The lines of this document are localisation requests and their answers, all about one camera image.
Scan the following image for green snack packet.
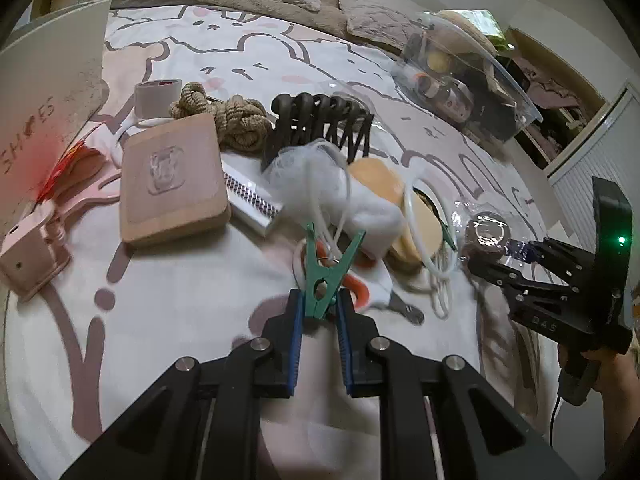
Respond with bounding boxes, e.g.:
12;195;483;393
469;9;507;45

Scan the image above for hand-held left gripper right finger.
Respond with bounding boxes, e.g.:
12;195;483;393
336;290;581;480

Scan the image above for white mesh net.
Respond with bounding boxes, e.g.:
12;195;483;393
262;142;406;261

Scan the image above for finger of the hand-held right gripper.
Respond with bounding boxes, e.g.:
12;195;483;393
505;239;597;286
467;254;597;345

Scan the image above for brown fuzzy blanket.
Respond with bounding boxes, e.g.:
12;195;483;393
312;0;351;38

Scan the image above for white slatted door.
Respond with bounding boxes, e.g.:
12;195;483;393
547;80;640;261

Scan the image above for green clothespin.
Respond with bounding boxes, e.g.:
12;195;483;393
439;220;459;252
302;222;367;322

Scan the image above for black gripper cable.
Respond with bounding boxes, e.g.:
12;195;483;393
546;395;563;453

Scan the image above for clear plastic storage bin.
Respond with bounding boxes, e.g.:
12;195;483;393
392;10;543;143

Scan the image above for person's right forearm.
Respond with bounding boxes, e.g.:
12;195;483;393
597;390;640;476

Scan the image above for white rubber loops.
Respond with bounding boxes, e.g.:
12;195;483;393
427;275;454;319

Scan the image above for grey tape roll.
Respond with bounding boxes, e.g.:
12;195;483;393
134;78;182;120

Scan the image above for red packet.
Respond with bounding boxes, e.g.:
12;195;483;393
42;130;108;197

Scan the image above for white cardboard box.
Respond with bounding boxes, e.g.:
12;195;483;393
0;0;112;211

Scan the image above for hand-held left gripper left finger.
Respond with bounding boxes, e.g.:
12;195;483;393
60;290;305;480

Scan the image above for brown rope knot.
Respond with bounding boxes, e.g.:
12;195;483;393
169;82;268;153

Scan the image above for person's right hand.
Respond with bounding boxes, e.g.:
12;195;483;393
557;345;640;398

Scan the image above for pink plastic holder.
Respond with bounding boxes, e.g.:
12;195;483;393
0;152;123;302

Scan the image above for wall niche with clothes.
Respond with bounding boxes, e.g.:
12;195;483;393
505;25;612;166

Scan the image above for white plastic ring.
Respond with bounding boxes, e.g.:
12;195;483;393
404;180;458;279

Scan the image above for black hair claw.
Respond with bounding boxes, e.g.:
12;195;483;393
262;92;375;166

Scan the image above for square wooden box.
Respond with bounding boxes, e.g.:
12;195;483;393
119;112;232;248

